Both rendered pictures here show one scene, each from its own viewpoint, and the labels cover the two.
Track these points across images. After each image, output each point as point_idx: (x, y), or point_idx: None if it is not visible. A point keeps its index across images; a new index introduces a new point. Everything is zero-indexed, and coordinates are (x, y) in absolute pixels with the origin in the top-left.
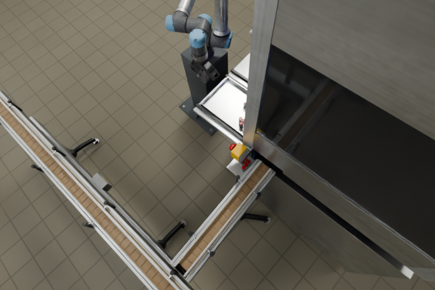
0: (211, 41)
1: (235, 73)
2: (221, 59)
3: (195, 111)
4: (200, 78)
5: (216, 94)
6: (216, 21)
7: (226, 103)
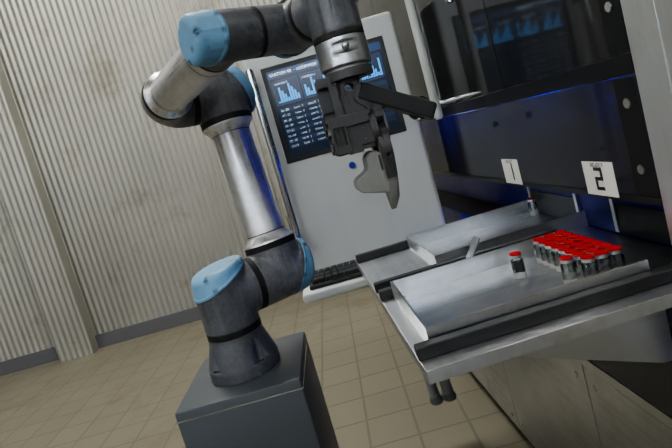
0: (264, 274)
1: (394, 278)
2: (306, 352)
3: (437, 367)
4: (390, 142)
5: (422, 317)
6: (252, 205)
7: (473, 303)
